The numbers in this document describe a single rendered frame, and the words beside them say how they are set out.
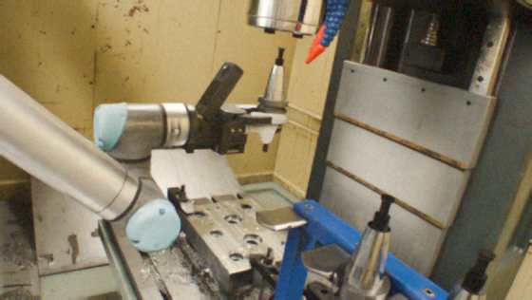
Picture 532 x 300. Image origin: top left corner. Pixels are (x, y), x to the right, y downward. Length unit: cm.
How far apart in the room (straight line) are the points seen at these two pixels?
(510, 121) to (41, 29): 155
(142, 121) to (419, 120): 70
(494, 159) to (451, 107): 16
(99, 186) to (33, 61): 117
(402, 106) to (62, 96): 128
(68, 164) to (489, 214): 89
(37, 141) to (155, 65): 127
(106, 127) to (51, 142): 15
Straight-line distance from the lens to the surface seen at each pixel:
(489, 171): 99
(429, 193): 103
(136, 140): 62
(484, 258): 35
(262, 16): 68
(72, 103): 166
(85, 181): 49
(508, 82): 98
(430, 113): 101
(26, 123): 47
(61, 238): 146
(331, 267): 46
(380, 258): 41
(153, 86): 172
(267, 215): 54
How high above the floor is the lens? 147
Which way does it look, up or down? 18 degrees down
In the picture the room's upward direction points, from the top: 9 degrees clockwise
